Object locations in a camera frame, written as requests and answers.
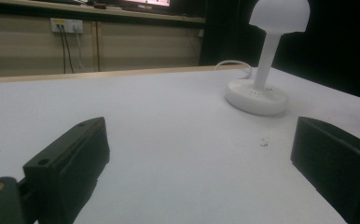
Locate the white wall power strip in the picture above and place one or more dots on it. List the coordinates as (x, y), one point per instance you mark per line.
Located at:
(66, 25)

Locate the dark curtain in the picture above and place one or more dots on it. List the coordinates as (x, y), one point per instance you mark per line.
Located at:
(333, 46)

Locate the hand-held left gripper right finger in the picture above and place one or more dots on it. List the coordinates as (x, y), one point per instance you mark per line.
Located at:
(333, 161)

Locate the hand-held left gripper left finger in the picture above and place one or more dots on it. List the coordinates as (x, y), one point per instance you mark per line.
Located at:
(69, 161)

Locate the wooden shelf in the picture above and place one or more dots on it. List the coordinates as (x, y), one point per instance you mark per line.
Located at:
(106, 11)

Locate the white mushroom table lamp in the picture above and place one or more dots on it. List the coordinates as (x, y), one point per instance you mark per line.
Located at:
(263, 77)

